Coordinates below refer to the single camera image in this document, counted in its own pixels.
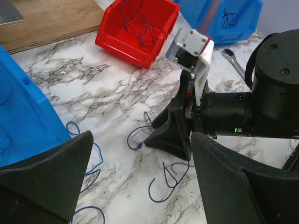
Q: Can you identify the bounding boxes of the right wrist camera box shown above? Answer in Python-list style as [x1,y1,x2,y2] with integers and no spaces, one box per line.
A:
[165,28,214,106]

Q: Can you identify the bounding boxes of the blue purple cables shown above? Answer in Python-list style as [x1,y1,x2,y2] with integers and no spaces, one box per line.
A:
[66,111,190,224]

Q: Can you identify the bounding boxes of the left blue plastic bin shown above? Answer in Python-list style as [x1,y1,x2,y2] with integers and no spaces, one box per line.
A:
[0,48,71,167]

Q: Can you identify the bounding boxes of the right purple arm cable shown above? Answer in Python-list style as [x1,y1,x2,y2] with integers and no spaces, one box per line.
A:
[199,0,221,35]

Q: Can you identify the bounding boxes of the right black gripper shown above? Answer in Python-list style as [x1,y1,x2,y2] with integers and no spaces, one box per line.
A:
[145,70,255,161]

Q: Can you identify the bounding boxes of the wooden board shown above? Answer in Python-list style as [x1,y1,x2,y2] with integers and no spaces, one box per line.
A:
[0,0,104,54]

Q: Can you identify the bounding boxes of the silver ratchet wrench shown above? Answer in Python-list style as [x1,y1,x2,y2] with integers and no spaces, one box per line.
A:
[222,48,245,80]

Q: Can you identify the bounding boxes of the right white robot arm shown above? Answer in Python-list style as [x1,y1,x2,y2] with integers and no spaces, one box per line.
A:
[145,30,299,161]

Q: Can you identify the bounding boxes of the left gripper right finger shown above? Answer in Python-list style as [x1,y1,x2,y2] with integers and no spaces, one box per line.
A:
[191,133,299,224]

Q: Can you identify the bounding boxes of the black cable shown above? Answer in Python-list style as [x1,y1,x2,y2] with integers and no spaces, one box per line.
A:
[221,8,239,30]

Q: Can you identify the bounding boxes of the grey metal stand bracket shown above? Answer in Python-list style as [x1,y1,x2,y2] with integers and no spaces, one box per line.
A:
[0,0,25,26]

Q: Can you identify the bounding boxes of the blue plastic bin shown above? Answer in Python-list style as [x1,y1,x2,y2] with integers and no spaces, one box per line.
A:
[0,48,71,167]
[175,0,263,44]

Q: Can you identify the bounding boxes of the right blue plastic bin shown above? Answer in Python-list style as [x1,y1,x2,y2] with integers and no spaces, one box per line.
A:
[175,0,263,44]

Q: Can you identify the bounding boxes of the red plastic bin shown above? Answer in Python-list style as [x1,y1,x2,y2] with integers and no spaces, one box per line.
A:
[95,0,181,69]

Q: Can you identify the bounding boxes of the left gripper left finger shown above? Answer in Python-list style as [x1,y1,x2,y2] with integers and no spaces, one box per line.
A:
[0,131,93,224]

